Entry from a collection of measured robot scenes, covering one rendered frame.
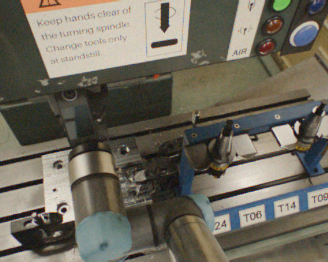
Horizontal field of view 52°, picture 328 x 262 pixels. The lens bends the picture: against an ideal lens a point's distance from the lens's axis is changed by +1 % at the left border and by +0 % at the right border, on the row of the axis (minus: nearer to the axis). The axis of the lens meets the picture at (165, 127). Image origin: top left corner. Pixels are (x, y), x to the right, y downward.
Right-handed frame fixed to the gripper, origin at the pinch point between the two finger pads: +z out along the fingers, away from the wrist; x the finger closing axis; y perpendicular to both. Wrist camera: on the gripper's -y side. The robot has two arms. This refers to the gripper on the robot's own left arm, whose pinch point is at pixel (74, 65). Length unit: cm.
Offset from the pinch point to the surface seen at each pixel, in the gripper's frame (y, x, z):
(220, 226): 48, 29, -24
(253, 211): 47, 40, -22
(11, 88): -18.6, -5.5, -21.0
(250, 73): 86, 85, 61
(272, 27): -21.6, 24.2, -21.6
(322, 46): 53, 101, 40
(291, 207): 49, 52, -24
